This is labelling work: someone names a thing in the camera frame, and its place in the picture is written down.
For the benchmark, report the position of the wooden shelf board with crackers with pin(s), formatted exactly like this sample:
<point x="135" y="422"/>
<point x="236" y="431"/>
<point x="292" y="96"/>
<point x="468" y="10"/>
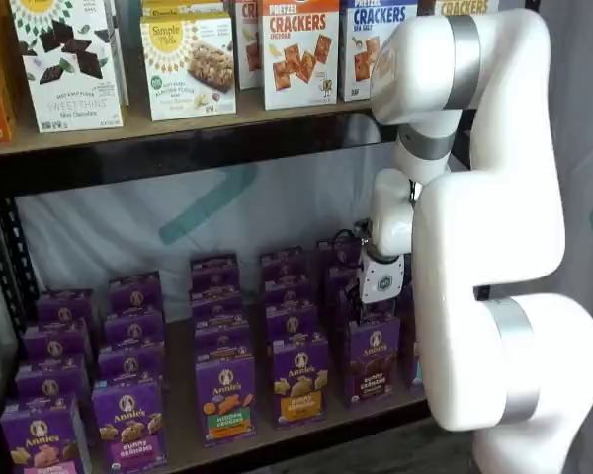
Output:
<point x="202" y="126"/>

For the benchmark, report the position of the blue sea salt crackers box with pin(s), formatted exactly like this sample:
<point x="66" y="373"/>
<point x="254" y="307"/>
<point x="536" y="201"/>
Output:
<point x="358" y="59"/>

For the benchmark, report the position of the orange cheddar pretzel crackers box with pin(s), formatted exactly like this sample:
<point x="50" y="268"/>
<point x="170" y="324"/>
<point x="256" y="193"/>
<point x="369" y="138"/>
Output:
<point x="301" y="59"/>
<point x="249" y="49"/>

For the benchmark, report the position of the purple Annie's box teal patch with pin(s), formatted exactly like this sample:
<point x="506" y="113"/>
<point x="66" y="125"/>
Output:
<point x="416" y="368"/>

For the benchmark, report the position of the pale fabric curtain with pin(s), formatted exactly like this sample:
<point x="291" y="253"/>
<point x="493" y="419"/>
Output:
<point x="583" y="148"/>

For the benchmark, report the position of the purple Annie's snack box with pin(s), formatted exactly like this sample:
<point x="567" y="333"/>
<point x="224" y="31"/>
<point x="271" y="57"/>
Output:
<point x="215" y="269"/>
<point x="281" y="264"/>
<point x="64" y="308"/>
<point x="337" y="279"/>
<point x="332" y="256"/>
<point x="133" y="328"/>
<point x="54" y="343"/>
<point x="217" y="296"/>
<point x="49" y="380"/>
<point x="291" y="323"/>
<point x="222" y="346"/>
<point x="220" y="321"/>
<point x="286" y="293"/>
<point x="136" y="293"/>
<point x="128" y="363"/>

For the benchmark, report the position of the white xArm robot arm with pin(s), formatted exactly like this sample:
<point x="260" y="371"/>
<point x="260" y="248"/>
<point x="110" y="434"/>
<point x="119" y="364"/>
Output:
<point x="489" y="222"/>

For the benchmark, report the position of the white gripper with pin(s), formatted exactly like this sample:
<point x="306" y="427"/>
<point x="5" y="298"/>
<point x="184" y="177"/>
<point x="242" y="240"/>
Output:
<point x="381" y="281"/>

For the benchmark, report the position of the purple Annie's box green patch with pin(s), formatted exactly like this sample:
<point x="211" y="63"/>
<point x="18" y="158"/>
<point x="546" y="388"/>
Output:
<point x="225" y="395"/>

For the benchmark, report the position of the white Sweet Thins box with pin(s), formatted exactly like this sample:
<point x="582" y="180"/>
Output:
<point x="122" y="49"/>
<point x="64" y="64"/>

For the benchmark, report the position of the purple Annie's box brown patch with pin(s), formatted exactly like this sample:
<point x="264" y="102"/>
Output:
<point x="373" y="365"/>

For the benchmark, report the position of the wooden shelf board with Annie's boxes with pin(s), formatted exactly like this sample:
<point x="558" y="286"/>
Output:
<point x="178" y="395"/>

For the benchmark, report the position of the purple Annie's box orange patch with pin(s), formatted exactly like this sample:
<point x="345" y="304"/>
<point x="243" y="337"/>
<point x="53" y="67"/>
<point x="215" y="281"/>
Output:
<point x="301" y="385"/>

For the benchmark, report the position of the black metal shelf rack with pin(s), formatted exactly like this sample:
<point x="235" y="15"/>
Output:
<point x="178" y="160"/>

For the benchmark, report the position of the purple Annie's box pink patch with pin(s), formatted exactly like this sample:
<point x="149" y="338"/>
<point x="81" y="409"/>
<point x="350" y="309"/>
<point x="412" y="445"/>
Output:
<point x="39" y="434"/>

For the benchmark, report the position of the white backdrop sheet teal logo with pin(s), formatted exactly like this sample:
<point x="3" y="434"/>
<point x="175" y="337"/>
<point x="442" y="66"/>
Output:
<point x="128" y="222"/>

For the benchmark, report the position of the yellow honey mustard crackers box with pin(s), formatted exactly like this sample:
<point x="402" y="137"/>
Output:
<point x="464" y="7"/>

